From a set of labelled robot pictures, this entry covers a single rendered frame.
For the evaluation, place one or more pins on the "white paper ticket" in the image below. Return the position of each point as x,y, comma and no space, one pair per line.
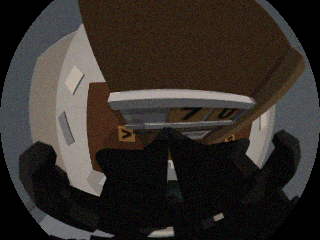
196,134

